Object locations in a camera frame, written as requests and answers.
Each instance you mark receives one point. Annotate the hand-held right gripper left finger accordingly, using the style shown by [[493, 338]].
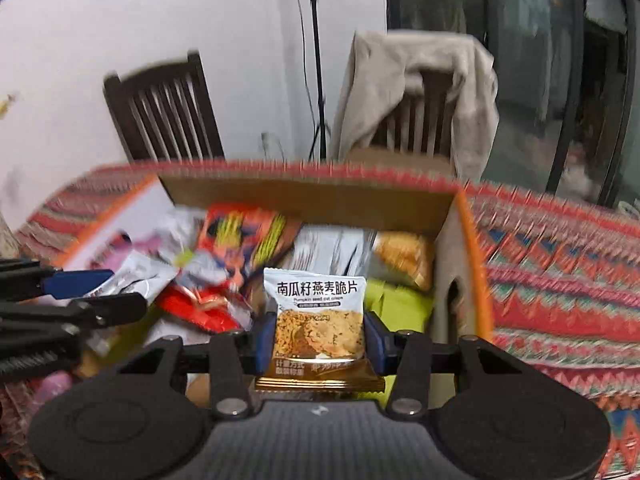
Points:
[[265, 345]]

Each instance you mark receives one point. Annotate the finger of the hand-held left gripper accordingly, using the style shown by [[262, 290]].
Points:
[[80, 282], [115, 307]]

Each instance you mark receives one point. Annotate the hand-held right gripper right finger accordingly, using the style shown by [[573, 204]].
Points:
[[376, 345]]

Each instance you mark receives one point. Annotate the green snack packet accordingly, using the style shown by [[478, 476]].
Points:
[[400, 305]]

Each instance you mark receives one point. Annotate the cracker print snack packet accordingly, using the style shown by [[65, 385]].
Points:
[[317, 325], [402, 260]]

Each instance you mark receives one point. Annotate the pink snack packet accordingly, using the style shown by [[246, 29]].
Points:
[[132, 249]]

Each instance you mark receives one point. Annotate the grey printed snack packet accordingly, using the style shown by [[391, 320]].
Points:
[[330, 250]]

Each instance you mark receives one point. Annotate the red yellow patterned snack packet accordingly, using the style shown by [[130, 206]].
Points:
[[240, 240]]

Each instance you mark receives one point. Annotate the cardboard box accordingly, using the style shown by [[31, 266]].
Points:
[[310, 205]]

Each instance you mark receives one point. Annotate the silver snack packet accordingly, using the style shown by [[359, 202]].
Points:
[[135, 277]]

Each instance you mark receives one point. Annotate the patterned red tablecloth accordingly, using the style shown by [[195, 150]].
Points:
[[550, 285]]

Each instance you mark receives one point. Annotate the dark wooden chair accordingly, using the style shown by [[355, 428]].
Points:
[[165, 110], [412, 120]]

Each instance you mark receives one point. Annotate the chair with beige jacket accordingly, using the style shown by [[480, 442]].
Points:
[[380, 75]]

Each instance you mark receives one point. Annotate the black light stand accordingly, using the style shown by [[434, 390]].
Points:
[[317, 60]]

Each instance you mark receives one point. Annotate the glass sliding door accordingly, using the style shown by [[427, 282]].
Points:
[[540, 60]]

